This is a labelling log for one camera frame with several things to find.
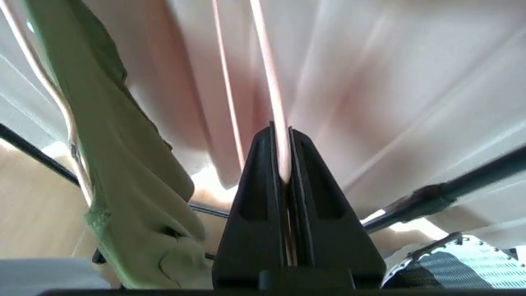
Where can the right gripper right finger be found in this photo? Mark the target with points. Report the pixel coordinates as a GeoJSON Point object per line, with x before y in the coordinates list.
{"type": "Point", "coordinates": [341, 255]}

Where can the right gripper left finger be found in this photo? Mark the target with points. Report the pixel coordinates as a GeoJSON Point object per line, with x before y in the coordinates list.
{"type": "Point", "coordinates": [246, 255]}

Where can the green long-sleeved shirt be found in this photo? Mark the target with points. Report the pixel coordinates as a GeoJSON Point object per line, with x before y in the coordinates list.
{"type": "Point", "coordinates": [123, 164]}

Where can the black clothes rack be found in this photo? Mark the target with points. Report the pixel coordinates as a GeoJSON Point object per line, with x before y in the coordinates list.
{"type": "Point", "coordinates": [431, 197]}

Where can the white laundry basket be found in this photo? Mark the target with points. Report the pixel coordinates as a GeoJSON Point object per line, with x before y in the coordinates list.
{"type": "Point", "coordinates": [472, 267]}

